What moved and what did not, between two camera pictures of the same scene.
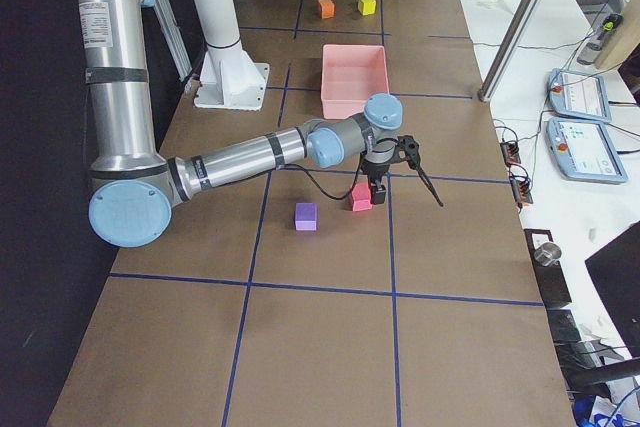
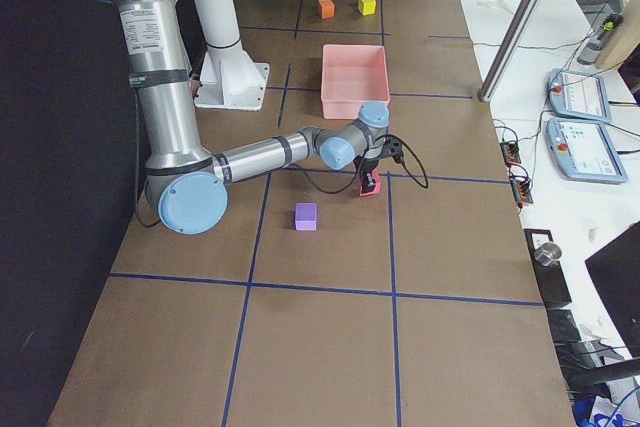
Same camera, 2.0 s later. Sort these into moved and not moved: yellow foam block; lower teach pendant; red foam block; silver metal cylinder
Moved: red foam block
Not moved: yellow foam block; silver metal cylinder; lower teach pendant
